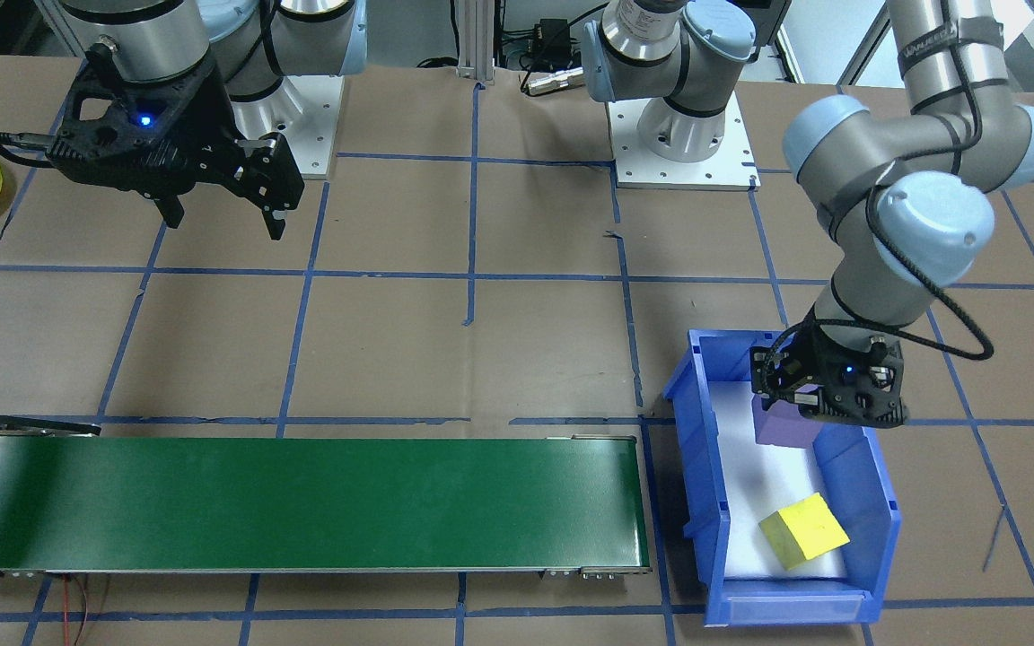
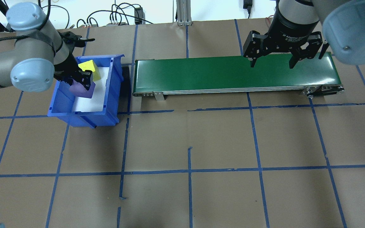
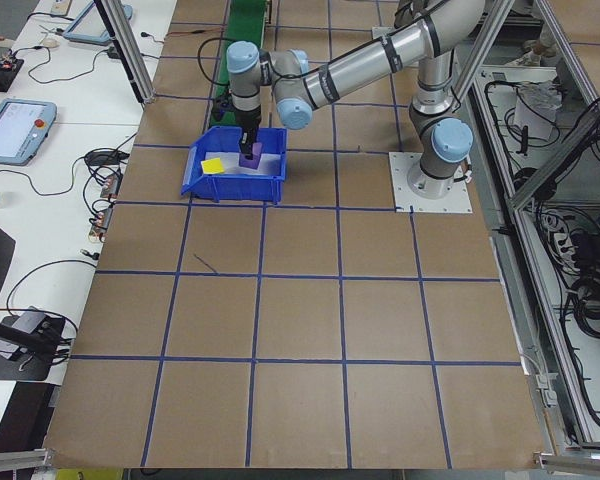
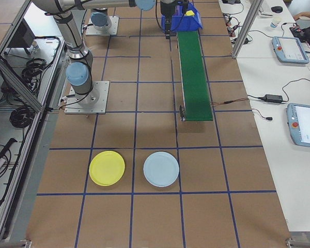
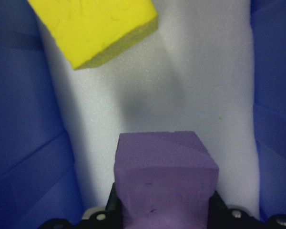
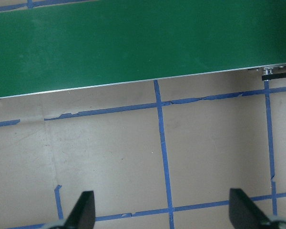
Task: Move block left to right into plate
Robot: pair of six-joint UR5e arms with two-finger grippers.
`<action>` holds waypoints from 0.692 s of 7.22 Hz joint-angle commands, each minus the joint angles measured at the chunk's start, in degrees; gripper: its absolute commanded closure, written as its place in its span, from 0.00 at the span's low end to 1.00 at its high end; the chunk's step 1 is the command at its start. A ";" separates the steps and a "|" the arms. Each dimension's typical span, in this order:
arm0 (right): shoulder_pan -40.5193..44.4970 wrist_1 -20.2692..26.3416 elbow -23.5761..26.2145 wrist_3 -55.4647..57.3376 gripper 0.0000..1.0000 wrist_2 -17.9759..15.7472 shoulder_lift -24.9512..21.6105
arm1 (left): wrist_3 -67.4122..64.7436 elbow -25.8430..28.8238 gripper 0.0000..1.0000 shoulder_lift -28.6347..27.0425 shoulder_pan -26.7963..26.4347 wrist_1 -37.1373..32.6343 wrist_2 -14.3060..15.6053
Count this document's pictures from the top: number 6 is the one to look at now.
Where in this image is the green conveyor belt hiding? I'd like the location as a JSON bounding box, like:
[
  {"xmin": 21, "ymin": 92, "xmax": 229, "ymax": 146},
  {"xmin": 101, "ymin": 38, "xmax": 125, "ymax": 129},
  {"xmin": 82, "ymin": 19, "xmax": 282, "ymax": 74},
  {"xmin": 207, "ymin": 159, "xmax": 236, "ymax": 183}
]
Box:
[{"xmin": 0, "ymin": 0, "xmax": 286, "ymax": 101}]

